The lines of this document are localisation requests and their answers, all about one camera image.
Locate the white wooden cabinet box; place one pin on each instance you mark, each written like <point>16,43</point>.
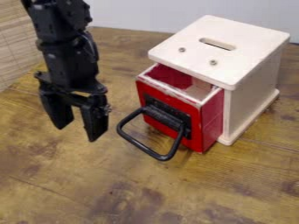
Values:
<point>234,56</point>

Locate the red drawer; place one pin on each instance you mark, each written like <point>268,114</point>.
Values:
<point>192,100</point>

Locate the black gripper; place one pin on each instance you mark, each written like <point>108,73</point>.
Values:
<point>69,83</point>

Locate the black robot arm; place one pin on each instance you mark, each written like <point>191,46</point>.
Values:
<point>57,20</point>

